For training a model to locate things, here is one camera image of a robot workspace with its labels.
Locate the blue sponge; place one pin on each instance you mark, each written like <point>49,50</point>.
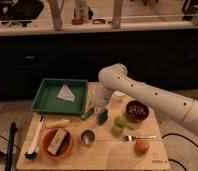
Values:
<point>102,116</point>

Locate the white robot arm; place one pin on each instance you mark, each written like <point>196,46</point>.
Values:
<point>179,108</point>

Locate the white paper cup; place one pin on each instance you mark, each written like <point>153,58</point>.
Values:
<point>118,96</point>

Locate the green plastic cup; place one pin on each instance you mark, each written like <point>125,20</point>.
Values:
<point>119,125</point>

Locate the small metal cup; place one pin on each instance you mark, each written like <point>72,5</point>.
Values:
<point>87,137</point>

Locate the grey folded cloth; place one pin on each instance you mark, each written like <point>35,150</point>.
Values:
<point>65,93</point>

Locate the dark bowl with food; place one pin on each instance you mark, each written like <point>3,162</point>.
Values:
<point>136,111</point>

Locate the green plastic tray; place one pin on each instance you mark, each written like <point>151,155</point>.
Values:
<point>46,100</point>

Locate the metal fork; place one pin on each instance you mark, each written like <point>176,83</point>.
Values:
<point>133,138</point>

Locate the wooden block in bowl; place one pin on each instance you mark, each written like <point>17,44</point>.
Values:
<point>56,141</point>

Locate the orange bowl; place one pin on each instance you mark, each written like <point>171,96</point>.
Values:
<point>64,149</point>

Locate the orange tomato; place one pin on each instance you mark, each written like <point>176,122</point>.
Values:
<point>141,146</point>

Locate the white bottle on shelf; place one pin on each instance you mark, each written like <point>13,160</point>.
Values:
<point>82,10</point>

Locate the black pole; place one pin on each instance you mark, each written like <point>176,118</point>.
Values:
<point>8,161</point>

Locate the black bag on shelf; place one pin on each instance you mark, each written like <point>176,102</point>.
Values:
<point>21,12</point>

